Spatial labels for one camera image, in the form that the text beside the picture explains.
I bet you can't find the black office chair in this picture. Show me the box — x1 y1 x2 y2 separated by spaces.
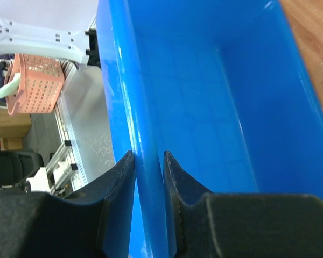
0 150 44 188

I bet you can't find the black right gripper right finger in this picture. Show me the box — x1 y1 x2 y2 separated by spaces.
163 151 323 257

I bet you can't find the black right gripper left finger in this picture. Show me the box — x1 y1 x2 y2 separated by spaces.
0 151 135 257

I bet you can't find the salmon perforated background basket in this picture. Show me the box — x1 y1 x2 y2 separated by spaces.
4 53 65 116

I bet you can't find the cardboard box in background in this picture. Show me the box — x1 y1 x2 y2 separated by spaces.
0 114 32 138

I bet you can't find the blue plastic bin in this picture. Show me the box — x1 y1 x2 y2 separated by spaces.
96 1 323 257

